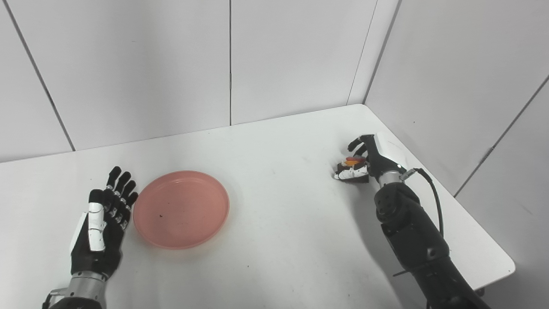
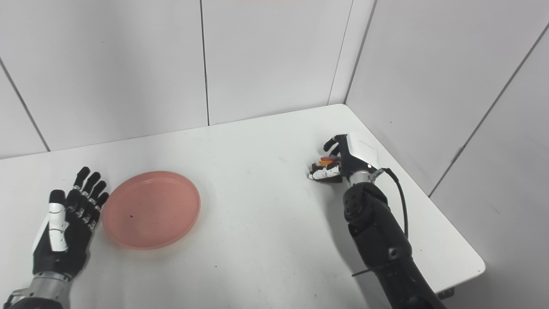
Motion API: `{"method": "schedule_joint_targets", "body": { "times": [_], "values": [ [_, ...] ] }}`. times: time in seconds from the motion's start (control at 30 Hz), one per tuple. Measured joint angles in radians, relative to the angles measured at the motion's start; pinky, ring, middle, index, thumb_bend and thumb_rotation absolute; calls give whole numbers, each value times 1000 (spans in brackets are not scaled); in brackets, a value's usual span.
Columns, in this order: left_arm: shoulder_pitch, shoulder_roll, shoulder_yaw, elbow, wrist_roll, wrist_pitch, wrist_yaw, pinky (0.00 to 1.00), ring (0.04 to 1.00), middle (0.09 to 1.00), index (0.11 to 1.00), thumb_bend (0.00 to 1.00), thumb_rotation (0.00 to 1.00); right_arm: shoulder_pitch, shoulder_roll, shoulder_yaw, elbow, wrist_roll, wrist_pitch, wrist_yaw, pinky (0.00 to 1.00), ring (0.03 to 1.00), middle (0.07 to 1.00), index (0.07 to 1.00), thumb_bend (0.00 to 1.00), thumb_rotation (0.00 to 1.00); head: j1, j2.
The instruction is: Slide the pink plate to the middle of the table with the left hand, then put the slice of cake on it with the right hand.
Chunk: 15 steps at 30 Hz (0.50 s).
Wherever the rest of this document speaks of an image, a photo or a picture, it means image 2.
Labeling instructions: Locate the chocolate cake slice with fruit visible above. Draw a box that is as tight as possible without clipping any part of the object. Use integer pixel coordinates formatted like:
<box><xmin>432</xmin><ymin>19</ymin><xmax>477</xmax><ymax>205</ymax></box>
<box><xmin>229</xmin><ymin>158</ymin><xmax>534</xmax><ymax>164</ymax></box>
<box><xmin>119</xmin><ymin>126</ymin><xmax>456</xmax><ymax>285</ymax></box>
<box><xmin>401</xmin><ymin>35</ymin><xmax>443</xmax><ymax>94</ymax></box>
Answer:
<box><xmin>317</xmin><ymin>157</ymin><xmax>340</xmax><ymax>184</ymax></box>

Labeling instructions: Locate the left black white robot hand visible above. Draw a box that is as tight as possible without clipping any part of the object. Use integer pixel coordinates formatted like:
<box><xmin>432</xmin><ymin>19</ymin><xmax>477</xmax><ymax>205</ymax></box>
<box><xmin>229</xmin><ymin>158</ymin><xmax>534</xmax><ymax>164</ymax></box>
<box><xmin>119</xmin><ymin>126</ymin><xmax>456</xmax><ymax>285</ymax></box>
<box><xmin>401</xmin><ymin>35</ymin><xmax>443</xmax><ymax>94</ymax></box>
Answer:
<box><xmin>32</xmin><ymin>167</ymin><xmax>110</xmax><ymax>281</ymax></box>

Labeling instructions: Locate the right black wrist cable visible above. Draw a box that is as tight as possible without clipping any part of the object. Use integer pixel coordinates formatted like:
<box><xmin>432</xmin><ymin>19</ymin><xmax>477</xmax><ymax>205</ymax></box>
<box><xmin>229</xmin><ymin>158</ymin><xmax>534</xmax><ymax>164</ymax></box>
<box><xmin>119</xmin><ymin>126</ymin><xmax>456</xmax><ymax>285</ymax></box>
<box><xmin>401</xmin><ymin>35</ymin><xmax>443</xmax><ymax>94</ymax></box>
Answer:
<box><xmin>372</xmin><ymin>167</ymin><xmax>409</xmax><ymax>239</ymax></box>

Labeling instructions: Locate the pink round plate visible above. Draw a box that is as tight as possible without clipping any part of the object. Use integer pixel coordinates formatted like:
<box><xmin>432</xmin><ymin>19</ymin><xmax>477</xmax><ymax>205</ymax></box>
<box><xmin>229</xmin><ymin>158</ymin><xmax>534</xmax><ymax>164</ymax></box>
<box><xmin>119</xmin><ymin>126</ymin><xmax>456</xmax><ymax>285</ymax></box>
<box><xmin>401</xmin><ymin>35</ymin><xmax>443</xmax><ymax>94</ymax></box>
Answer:
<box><xmin>102</xmin><ymin>170</ymin><xmax>201</xmax><ymax>250</ymax></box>

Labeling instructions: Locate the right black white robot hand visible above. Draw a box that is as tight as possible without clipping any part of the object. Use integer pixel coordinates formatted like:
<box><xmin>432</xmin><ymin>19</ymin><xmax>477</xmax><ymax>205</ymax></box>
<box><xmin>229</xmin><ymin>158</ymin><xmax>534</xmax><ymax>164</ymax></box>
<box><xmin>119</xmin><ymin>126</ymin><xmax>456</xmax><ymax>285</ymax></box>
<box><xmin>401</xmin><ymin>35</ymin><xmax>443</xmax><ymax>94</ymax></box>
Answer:
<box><xmin>308</xmin><ymin>132</ymin><xmax>381</xmax><ymax>186</ymax></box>

